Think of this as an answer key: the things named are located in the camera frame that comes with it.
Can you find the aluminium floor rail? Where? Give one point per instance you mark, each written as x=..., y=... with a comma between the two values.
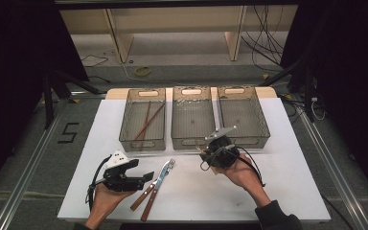
x=332, y=172
x=28, y=169

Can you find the light wooden desk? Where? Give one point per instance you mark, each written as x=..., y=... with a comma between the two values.
x=123, y=41

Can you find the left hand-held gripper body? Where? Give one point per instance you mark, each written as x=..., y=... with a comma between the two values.
x=121, y=183

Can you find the smoky clear plastic bin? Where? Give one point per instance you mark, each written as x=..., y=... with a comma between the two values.
x=188, y=123
x=131, y=127
x=249, y=115

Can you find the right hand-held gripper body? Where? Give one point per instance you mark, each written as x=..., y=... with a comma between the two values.
x=222, y=155

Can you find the person's right hand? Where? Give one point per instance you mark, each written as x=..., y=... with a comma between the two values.
x=242, y=179

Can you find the black metal stand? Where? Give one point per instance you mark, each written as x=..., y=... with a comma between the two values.
x=308, y=96
x=48, y=102

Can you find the person's left hand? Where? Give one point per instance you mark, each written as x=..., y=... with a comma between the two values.
x=103, y=201

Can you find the white table cover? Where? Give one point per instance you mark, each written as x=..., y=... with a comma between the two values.
x=284, y=153

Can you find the black curtain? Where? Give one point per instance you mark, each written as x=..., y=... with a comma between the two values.
x=348, y=64
x=12, y=80

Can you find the yellow tape roll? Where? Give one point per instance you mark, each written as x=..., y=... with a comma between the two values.
x=136, y=72

